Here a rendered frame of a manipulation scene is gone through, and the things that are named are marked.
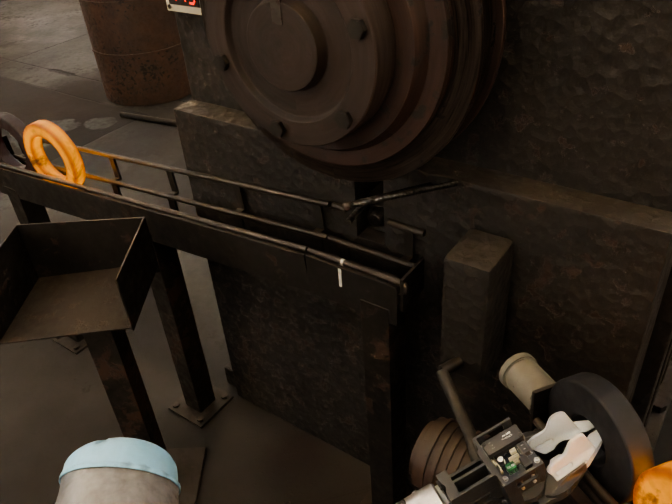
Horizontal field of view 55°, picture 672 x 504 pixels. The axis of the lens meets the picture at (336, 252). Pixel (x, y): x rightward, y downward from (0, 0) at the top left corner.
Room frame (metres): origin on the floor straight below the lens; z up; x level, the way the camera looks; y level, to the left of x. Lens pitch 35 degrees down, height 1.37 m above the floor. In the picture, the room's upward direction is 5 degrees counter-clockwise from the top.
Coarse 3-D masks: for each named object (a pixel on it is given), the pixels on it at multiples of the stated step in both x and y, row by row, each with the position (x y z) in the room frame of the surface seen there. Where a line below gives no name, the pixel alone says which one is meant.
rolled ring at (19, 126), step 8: (0, 112) 1.60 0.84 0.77; (0, 120) 1.57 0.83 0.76; (8, 120) 1.56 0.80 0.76; (16, 120) 1.57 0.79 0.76; (0, 128) 1.62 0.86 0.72; (8, 128) 1.56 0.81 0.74; (16, 128) 1.55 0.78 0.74; (24, 128) 1.56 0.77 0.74; (0, 136) 1.63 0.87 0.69; (16, 136) 1.54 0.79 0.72; (0, 144) 1.62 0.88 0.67; (0, 152) 1.61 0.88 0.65; (8, 152) 1.62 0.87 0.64; (24, 152) 1.54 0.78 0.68; (0, 160) 1.60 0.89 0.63; (8, 160) 1.61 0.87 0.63; (16, 160) 1.61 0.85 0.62; (24, 168) 1.55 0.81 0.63; (32, 168) 1.53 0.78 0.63
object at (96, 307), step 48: (48, 240) 1.10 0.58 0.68; (96, 240) 1.10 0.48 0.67; (144, 240) 1.06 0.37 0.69; (0, 288) 0.98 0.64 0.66; (48, 288) 1.06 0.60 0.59; (96, 288) 1.03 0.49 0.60; (144, 288) 0.99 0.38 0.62; (0, 336) 0.92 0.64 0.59; (48, 336) 0.90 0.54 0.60; (96, 336) 0.97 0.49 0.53; (144, 432) 0.97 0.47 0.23; (192, 480) 0.99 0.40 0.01
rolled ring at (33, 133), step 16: (32, 128) 1.47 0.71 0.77; (48, 128) 1.45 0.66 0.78; (32, 144) 1.49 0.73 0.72; (64, 144) 1.42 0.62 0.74; (32, 160) 1.50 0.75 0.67; (48, 160) 1.52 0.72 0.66; (64, 160) 1.42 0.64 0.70; (80, 160) 1.43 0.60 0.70; (64, 176) 1.48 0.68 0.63; (80, 176) 1.42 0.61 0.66
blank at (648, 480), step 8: (664, 464) 0.41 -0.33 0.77; (648, 472) 0.41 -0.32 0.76; (656, 472) 0.40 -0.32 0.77; (664, 472) 0.39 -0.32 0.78; (640, 480) 0.41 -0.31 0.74; (648, 480) 0.40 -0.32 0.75; (656, 480) 0.40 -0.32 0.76; (664, 480) 0.39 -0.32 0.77; (640, 488) 0.41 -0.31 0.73; (648, 488) 0.40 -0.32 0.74; (656, 488) 0.39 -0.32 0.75; (664, 488) 0.39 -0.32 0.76; (640, 496) 0.41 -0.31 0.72; (648, 496) 0.40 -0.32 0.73; (656, 496) 0.39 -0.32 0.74; (664, 496) 0.38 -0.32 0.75
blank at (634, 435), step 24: (576, 384) 0.53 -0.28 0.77; (600, 384) 0.51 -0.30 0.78; (552, 408) 0.56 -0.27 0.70; (576, 408) 0.52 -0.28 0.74; (600, 408) 0.49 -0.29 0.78; (624, 408) 0.48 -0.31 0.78; (600, 432) 0.48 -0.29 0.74; (624, 432) 0.45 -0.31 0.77; (600, 456) 0.49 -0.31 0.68; (624, 456) 0.44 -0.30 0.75; (648, 456) 0.44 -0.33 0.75; (600, 480) 0.46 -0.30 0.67; (624, 480) 0.43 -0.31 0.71
